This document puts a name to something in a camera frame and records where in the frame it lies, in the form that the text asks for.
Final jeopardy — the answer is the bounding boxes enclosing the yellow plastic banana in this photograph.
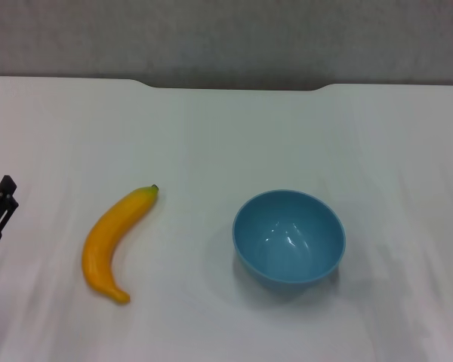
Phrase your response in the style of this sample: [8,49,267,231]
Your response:
[81,183,161,305]

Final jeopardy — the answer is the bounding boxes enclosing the blue plastic bowl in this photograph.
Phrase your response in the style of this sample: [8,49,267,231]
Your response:
[232,189,347,291]

